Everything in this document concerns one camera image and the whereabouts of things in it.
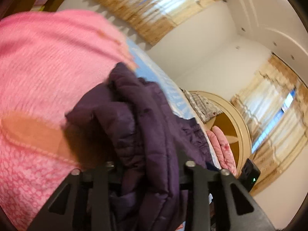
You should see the purple padded hooded jacket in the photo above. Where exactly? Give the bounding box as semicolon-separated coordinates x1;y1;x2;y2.
66;63;213;230

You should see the pink folded quilt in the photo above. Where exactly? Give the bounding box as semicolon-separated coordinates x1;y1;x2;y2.
206;126;238;177

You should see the cream wooden headboard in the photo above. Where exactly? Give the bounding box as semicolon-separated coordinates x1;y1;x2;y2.
190;91;252;177

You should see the grey patterned pillow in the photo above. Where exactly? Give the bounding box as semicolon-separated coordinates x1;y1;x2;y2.
182;89;223;124

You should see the beige side window curtain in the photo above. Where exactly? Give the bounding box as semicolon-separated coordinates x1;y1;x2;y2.
231;54;307;195

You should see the pink knitted blanket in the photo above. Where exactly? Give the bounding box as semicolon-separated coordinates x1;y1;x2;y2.
1;10;133;230

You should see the beige patterned window curtain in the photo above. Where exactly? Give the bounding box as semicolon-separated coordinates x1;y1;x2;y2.
95;0;220;46

